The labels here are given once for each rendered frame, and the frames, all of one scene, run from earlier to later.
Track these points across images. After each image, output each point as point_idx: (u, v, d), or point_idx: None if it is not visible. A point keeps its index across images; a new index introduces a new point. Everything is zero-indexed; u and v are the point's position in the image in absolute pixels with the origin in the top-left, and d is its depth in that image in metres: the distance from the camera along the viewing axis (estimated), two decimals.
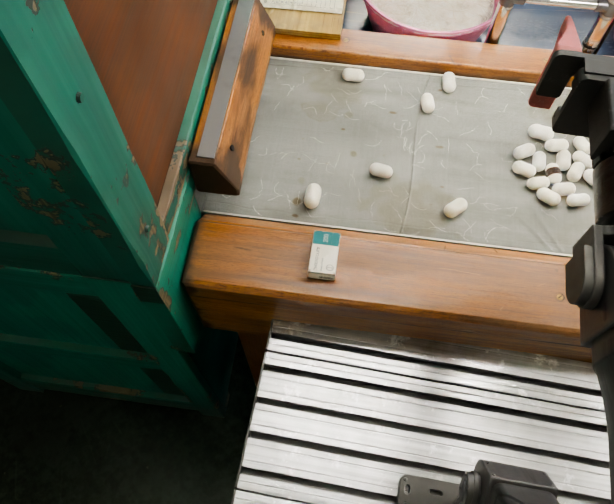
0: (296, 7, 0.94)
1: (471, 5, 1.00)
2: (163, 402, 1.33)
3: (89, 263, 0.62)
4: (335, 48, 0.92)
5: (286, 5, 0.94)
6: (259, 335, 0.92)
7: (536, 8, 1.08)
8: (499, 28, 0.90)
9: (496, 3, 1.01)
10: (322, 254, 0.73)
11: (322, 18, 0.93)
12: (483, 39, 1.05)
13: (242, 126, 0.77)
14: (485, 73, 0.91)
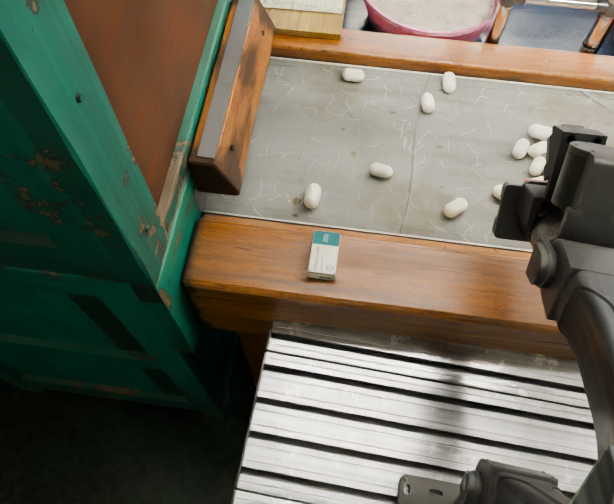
0: (296, 7, 0.94)
1: (471, 5, 1.00)
2: (163, 402, 1.33)
3: (89, 263, 0.62)
4: (335, 48, 0.92)
5: (286, 5, 0.94)
6: (259, 335, 0.92)
7: (536, 8, 1.08)
8: (499, 28, 0.90)
9: (496, 3, 1.01)
10: (322, 254, 0.73)
11: (322, 18, 0.93)
12: (483, 39, 1.05)
13: (242, 126, 0.77)
14: (485, 73, 0.91)
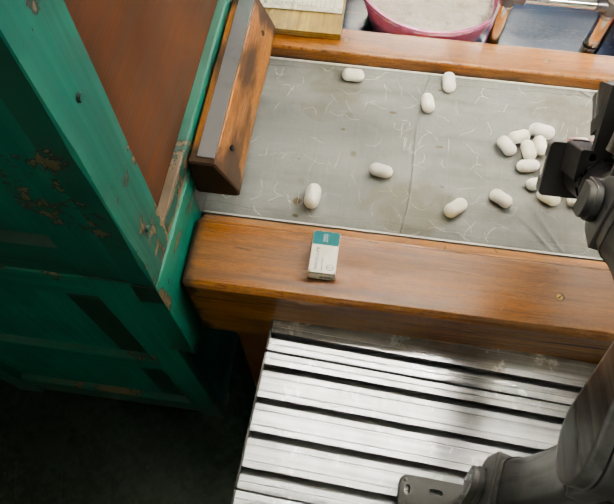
0: (296, 7, 0.94)
1: (471, 5, 1.00)
2: (163, 402, 1.33)
3: (89, 263, 0.62)
4: (335, 48, 0.92)
5: (286, 5, 0.94)
6: (259, 335, 0.92)
7: (536, 8, 1.08)
8: (499, 28, 0.90)
9: (496, 3, 1.01)
10: (322, 254, 0.73)
11: (322, 18, 0.93)
12: (483, 39, 1.05)
13: (242, 126, 0.77)
14: (485, 73, 0.91)
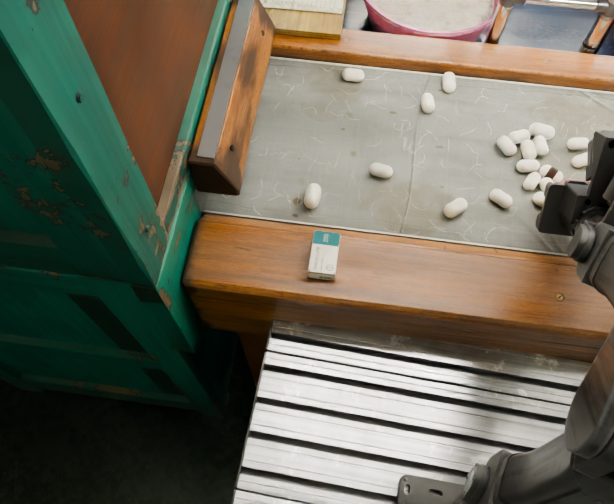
0: (296, 7, 0.94)
1: (471, 5, 1.00)
2: (163, 402, 1.33)
3: (89, 263, 0.62)
4: (335, 48, 0.92)
5: (286, 5, 0.94)
6: (259, 335, 0.92)
7: (536, 8, 1.08)
8: (499, 28, 0.90)
9: (496, 3, 1.01)
10: (322, 254, 0.73)
11: (322, 18, 0.93)
12: (483, 39, 1.05)
13: (242, 126, 0.77)
14: (485, 73, 0.91)
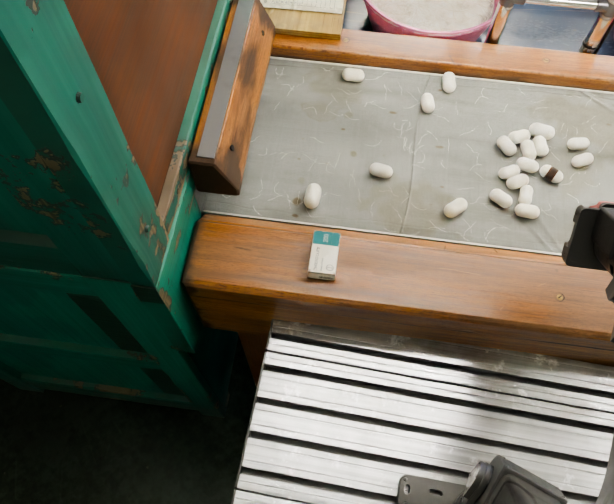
0: (296, 7, 0.94)
1: (471, 5, 1.00)
2: (163, 402, 1.33)
3: (89, 263, 0.62)
4: (335, 48, 0.92)
5: (286, 5, 0.94)
6: (259, 335, 0.92)
7: (536, 8, 1.08)
8: (499, 28, 0.90)
9: (496, 3, 1.01)
10: (322, 254, 0.73)
11: (322, 18, 0.93)
12: (483, 39, 1.05)
13: (242, 126, 0.77)
14: (485, 73, 0.91)
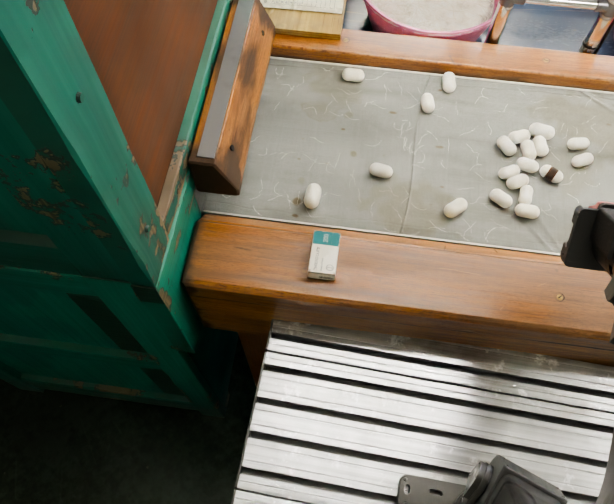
0: (296, 7, 0.94)
1: (471, 5, 1.00)
2: (163, 402, 1.33)
3: (89, 263, 0.62)
4: (335, 48, 0.92)
5: (286, 5, 0.94)
6: (259, 335, 0.92)
7: (536, 8, 1.08)
8: (499, 28, 0.90)
9: (496, 3, 1.01)
10: (322, 254, 0.73)
11: (322, 18, 0.93)
12: (483, 39, 1.05)
13: (242, 126, 0.77)
14: (485, 73, 0.91)
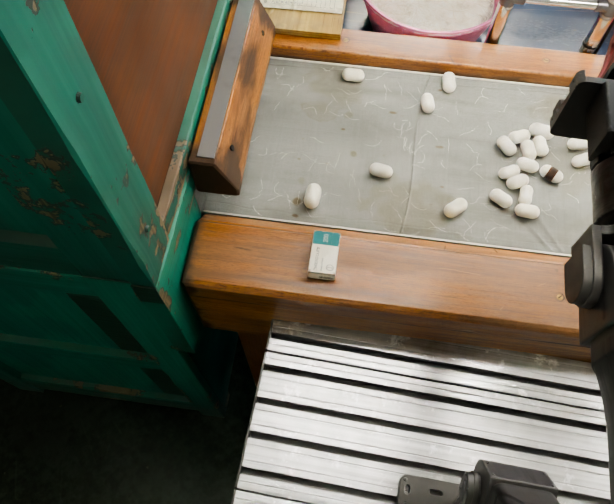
0: (296, 7, 0.94)
1: (471, 5, 1.00)
2: (163, 402, 1.33)
3: (89, 263, 0.62)
4: (335, 48, 0.92)
5: (286, 5, 0.94)
6: (259, 335, 0.92)
7: (536, 8, 1.08)
8: (499, 28, 0.90)
9: (496, 3, 1.01)
10: (322, 254, 0.73)
11: (322, 18, 0.93)
12: (483, 39, 1.05)
13: (242, 126, 0.77)
14: (485, 73, 0.91)
